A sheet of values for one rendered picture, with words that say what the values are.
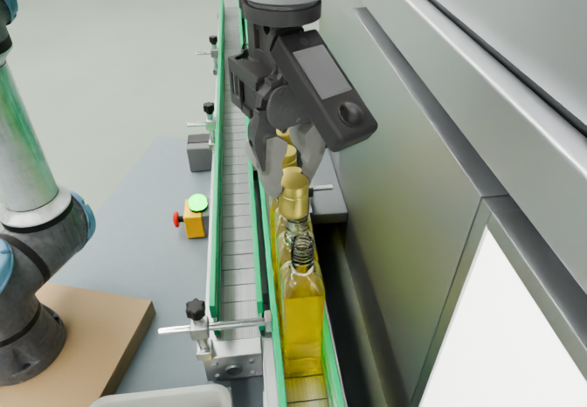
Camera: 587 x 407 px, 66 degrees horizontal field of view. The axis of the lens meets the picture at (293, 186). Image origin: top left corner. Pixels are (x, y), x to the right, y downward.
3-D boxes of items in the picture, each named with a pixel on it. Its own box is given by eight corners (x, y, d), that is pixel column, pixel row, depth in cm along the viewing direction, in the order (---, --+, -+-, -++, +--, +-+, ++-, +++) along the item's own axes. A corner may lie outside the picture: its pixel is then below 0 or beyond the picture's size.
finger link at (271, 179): (256, 177, 55) (263, 107, 50) (281, 203, 51) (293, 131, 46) (233, 182, 53) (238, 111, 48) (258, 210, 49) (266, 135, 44)
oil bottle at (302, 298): (321, 369, 70) (327, 281, 57) (285, 374, 70) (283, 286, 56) (314, 338, 75) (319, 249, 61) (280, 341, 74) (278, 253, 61)
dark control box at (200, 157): (217, 171, 132) (214, 147, 127) (189, 173, 131) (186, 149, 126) (217, 155, 139) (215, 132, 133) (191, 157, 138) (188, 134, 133)
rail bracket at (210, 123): (219, 153, 118) (213, 107, 109) (190, 155, 117) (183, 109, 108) (219, 144, 121) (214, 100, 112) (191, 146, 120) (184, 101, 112)
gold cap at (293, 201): (314, 212, 53) (315, 182, 50) (289, 224, 51) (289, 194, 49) (297, 196, 55) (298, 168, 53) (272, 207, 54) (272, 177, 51)
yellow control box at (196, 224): (216, 237, 111) (212, 215, 106) (185, 240, 110) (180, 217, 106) (216, 218, 116) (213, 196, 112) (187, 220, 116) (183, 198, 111)
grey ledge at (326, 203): (345, 242, 105) (348, 206, 98) (307, 245, 104) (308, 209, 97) (296, 71, 178) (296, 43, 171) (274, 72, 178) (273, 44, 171)
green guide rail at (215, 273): (220, 334, 74) (215, 306, 69) (214, 335, 74) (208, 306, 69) (224, 6, 210) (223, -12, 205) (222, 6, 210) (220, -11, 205)
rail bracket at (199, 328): (273, 354, 72) (271, 306, 64) (166, 365, 70) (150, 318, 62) (272, 338, 74) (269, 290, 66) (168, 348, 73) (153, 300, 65)
